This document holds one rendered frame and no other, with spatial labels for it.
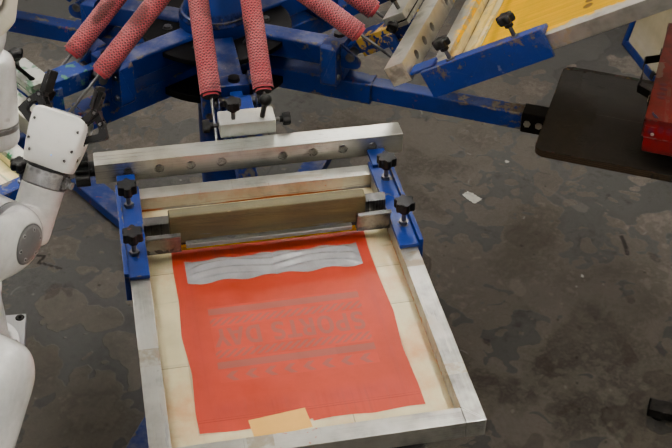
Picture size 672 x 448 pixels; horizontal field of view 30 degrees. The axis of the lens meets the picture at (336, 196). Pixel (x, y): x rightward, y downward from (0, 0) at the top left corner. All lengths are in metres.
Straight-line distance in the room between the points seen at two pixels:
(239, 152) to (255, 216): 0.23
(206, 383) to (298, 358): 0.18
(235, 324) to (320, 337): 0.17
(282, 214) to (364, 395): 0.47
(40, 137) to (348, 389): 0.71
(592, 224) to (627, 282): 0.30
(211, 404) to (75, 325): 1.65
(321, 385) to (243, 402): 0.15
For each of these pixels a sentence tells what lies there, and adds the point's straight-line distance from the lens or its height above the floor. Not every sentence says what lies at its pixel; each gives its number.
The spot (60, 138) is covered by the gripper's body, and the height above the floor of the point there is 1.41.
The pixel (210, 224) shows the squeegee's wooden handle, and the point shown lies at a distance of 2.56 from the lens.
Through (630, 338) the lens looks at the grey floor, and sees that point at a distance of 3.92.
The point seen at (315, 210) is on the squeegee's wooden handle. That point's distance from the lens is 2.58.
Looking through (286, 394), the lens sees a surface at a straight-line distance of 2.31.
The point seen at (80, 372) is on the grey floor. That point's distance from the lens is 3.76.
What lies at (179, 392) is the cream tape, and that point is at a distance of 2.32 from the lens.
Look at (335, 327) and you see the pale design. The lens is 2.43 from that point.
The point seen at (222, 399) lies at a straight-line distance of 2.30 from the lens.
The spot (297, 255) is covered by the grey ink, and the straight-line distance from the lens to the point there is 2.59.
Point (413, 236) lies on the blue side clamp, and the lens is 2.58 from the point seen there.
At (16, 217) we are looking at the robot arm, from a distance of 1.52.
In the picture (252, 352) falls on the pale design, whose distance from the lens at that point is 2.39.
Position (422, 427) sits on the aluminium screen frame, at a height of 0.99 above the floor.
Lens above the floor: 2.61
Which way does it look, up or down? 37 degrees down
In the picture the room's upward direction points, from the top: 1 degrees clockwise
